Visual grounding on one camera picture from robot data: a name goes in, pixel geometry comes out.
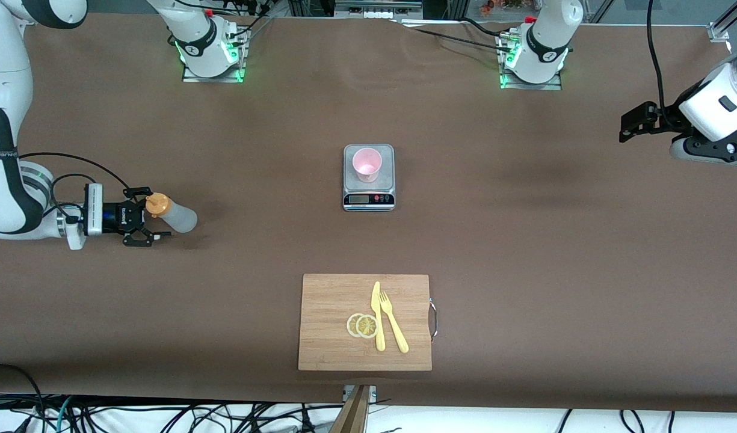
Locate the clear sauce bottle orange cap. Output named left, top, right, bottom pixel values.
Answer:
left=144, top=192, right=199, bottom=234

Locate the pink plastic cup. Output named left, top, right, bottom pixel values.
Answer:
left=352, top=147, right=383, bottom=184

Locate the brown table cover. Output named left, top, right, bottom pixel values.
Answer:
left=0, top=11, right=737, bottom=413

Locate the wooden cutting board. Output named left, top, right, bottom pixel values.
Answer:
left=298, top=274, right=433, bottom=372

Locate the silver digital kitchen scale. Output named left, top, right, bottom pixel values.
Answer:
left=343, top=144, right=396, bottom=212

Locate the yellow plastic knife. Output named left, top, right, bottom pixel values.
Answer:
left=371, top=281, right=386, bottom=352

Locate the yellow plastic fork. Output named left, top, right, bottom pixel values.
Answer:
left=380, top=291, right=410, bottom=354

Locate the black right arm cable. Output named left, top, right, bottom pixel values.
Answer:
left=18, top=152, right=132, bottom=212

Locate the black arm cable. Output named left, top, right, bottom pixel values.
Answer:
left=646, top=0, right=668, bottom=114
left=18, top=152, right=132, bottom=212

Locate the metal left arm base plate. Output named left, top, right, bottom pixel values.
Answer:
left=498, top=30, right=563, bottom=91

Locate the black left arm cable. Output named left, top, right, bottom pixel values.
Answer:
left=646, top=0, right=668, bottom=114

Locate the aluminium frame corner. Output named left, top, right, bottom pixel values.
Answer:
left=708, top=0, right=737, bottom=43

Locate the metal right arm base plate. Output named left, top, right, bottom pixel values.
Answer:
left=182, top=23, right=248, bottom=84

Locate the black floor cable loop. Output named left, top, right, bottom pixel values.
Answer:
left=0, top=363, right=48, bottom=433

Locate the teal floor cable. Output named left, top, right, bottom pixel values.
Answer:
left=54, top=396, right=75, bottom=433

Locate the black base cable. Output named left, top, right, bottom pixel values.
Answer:
left=398, top=18, right=516, bottom=56

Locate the wooden post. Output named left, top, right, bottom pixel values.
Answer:
left=331, top=385, right=372, bottom=433

